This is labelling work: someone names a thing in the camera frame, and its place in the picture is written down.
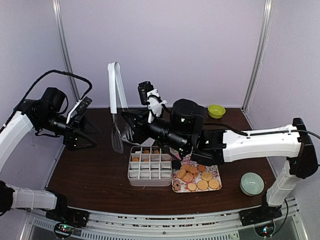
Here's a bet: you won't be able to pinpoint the black sandwich cookie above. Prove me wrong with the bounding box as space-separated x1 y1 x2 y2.
171 160 181 170

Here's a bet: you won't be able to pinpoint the lime green bowl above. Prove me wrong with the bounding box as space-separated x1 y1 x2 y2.
207 104 226 119

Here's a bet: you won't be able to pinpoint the flower shaped brown cookie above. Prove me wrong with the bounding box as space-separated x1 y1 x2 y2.
172 180 181 192

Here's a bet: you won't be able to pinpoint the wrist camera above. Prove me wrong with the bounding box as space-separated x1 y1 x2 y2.
170 98 206 135
66 96 92 125

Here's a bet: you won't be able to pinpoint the grey divided cookie tin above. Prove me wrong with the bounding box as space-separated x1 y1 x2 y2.
127 146 173 187

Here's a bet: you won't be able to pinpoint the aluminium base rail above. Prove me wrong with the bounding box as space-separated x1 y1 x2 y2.
24 197 301 240

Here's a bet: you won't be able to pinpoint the floral rectangular tray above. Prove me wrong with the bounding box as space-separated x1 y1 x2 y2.
171 154 222 193

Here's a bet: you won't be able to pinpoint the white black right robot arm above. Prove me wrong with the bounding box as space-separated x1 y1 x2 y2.
121 110 319 225

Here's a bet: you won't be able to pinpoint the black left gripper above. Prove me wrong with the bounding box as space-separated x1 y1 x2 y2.
36 111 101 151

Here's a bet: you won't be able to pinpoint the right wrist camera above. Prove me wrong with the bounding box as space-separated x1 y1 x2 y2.
170 98 206 135

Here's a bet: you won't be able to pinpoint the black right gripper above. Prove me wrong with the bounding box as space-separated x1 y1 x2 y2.
121 107 190 154

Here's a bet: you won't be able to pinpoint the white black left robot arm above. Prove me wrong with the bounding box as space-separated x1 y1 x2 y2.
0 69 98 222

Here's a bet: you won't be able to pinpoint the pale green ceramic bowl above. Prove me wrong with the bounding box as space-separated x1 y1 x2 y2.
240 172 265 197

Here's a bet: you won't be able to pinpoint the silver serving tongs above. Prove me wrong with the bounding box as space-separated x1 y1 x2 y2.
107 61 133 154

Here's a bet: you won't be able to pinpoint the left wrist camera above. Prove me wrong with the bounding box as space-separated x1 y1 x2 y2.
66 96 92 125

